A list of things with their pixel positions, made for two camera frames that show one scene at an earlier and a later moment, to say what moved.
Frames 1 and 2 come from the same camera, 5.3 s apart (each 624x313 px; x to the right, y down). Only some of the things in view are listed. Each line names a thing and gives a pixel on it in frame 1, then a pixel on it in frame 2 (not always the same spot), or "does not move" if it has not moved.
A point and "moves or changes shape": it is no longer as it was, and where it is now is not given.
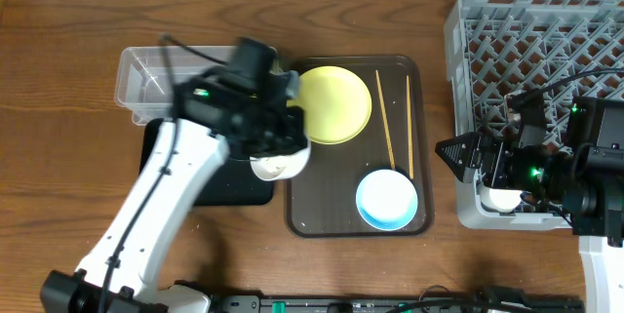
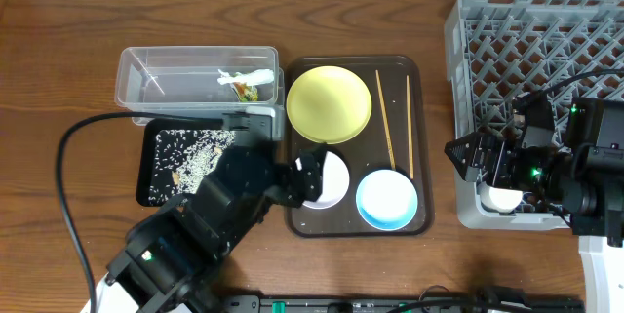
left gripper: (275, 138) to (291, 185)
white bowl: (281, 167) moves or changes shape
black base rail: (399, 303) does not move
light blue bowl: (386, 199) does not move
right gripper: (498, 172) does not move
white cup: (500, 200) does not move
